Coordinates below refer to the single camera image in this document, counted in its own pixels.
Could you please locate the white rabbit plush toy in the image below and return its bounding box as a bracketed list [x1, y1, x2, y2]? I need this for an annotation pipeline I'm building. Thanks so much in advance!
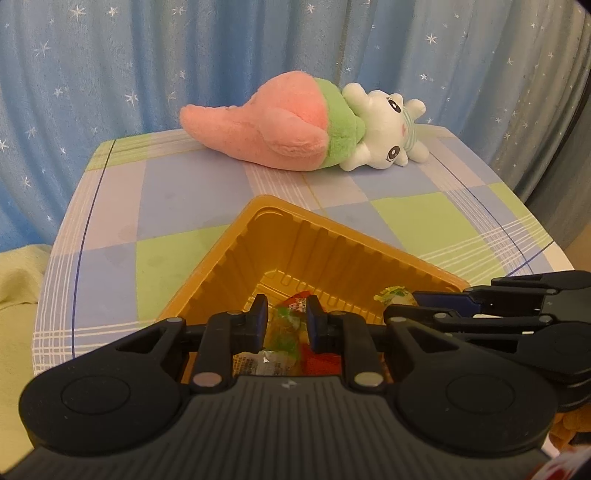
[341, 82, 430, 172]

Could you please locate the grey curtain with lace trim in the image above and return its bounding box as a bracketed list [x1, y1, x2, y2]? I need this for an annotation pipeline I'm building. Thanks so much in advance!
[522, 46, 591, 252]

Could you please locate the yellow green snack packet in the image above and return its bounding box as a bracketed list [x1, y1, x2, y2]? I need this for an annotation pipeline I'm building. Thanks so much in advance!
[373, 285, 416, 305]

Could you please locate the red snack packet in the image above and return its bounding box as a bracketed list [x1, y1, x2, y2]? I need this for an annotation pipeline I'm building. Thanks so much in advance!
[302, 351, 345, 377]

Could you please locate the red white printed cloth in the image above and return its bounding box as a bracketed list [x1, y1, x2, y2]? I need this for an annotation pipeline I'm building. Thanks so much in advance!
[531, 450, 591, 480]

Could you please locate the person's right hand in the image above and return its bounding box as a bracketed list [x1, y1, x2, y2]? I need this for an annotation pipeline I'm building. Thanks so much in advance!
[551, 406, 591, 450]

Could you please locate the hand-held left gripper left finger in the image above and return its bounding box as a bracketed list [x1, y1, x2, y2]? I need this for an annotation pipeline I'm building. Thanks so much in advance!
[111, 294, 269, 393]

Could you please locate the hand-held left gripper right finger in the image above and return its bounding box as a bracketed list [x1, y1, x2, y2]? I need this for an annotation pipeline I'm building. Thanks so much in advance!
[306, 294, 462, 393]

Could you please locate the cream cloth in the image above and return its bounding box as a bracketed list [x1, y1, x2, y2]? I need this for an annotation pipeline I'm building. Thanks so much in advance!
[0, 244, 56, 462]

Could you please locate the orange plastic tray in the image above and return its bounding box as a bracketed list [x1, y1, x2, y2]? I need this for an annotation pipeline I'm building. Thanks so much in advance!
[157, 195, 472, 384]

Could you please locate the blue star curtain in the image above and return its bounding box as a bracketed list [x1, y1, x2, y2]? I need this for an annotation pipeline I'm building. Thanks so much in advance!
[0, 0, 583, 250]

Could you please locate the green candy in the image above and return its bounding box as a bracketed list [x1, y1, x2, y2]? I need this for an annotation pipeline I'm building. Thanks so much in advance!
[264, 308, 309, 365]

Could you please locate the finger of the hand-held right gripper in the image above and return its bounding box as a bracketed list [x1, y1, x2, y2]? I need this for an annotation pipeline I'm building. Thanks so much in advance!
[384, 305, 555, 340]
[413, 271, 591, 313]

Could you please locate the checked tablecloth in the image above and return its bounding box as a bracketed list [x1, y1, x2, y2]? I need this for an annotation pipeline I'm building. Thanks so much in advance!
[30, 127, 575, 374]

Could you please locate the pink carrot plush toy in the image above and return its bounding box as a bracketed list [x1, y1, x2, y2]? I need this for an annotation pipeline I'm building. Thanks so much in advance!
[179, 70, 365, 172]

